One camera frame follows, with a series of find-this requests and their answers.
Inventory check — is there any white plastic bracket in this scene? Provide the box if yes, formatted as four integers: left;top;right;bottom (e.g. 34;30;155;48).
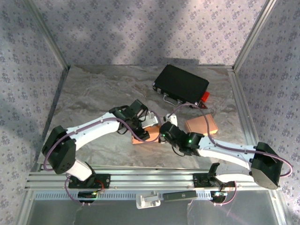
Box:
135;190;161;210

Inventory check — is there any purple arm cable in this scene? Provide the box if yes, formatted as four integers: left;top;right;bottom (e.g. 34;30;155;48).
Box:
172;103;293;207
43;110;164;207

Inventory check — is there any black flat bar device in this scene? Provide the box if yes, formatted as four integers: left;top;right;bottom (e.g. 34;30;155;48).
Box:
163;190;198;203

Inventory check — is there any grey metal shelf panel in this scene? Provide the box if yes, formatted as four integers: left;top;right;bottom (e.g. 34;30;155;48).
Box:
23;199;284;225

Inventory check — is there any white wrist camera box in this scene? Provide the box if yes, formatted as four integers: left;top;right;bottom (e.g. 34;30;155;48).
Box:
142;112;160;129
165;113;178;127

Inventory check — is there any grey slotted cable duct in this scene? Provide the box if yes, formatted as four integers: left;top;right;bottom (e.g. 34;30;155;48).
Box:
34;190;227;201

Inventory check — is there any aluminium table side rail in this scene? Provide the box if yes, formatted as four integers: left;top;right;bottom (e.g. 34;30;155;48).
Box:
35;67;71;166
228;67;268;171

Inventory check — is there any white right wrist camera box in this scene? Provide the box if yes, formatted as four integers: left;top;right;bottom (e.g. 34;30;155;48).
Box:
165;113;178;127

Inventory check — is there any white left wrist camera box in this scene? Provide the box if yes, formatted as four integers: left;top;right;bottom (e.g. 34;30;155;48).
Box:
142;112;160;129

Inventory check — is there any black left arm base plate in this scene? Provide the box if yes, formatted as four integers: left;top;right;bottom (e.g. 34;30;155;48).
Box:
68;173;111;189

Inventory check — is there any small black circuit board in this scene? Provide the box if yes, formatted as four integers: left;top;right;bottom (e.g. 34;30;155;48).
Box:
210;191;228;203
77;191;97;203

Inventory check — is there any aluminium corner post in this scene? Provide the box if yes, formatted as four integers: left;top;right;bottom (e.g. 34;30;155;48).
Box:
23;0;71;71
232;0;278;73

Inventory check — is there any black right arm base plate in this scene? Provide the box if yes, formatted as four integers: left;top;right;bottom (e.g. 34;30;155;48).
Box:
193;172;236;188

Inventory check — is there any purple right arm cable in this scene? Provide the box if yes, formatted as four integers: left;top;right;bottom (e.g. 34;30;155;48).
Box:
172;103;293;207

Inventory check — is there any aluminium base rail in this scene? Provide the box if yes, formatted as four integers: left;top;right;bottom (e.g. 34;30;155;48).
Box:
24;165;281;191

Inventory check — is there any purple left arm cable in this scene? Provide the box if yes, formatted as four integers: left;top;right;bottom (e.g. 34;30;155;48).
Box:
43;110;164;207

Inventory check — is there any black carrying case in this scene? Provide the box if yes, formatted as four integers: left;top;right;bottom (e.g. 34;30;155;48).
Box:
152;64;210;109

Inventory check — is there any brown cardboard paper box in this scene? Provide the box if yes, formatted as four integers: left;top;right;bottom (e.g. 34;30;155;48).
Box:
131;126;163;146
185;114;218;137

